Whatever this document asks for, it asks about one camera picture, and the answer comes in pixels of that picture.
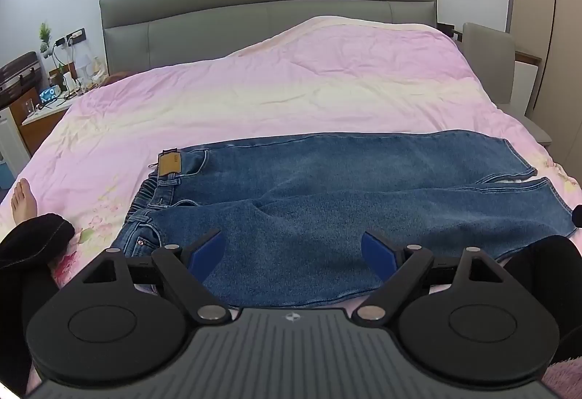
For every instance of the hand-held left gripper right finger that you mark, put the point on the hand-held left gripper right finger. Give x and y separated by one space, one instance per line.
378 251

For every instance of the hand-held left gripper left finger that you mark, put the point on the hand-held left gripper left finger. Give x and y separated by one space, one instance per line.
207 251

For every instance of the blue denim pants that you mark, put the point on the blue denim pants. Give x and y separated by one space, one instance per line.
291 198

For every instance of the person's right leg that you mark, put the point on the person's right leg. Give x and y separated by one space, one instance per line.
548 258

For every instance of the person's leg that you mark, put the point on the person's leg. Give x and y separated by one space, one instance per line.
27 244
548 258

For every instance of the person's left leg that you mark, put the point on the person's left leg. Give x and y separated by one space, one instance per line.
27 244

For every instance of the pink floral blanket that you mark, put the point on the pink floral blanket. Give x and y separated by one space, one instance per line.
282 85

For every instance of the person's bare foot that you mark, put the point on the person's bare foot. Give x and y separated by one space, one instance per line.
21 202

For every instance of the reddish brown pillow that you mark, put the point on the reddish brown pillow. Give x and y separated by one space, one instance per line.
114 78

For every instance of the wooden nightstand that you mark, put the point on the wooden nightstand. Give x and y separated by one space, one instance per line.
45 113

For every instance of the grey bedside chair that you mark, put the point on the grey bedside chair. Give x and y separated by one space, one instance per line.
493 57

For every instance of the white cabinet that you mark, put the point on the white cabinet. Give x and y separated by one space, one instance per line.
10 139

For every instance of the clear drinking glass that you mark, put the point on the clear drinking glass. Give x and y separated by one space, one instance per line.
29 107

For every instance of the grey upholstered headboard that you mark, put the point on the grey upholstered headboard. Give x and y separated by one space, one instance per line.
254 12

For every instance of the dark brown suitcase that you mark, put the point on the dark brown suitcase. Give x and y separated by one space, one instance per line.
16 73

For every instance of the small green plant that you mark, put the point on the small green plant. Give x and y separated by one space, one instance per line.
44 36

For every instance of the beige wardrobe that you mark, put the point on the beige wardrobe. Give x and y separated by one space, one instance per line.
552 16

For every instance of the black wall socket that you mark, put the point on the black wall socket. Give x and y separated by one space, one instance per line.
75 36

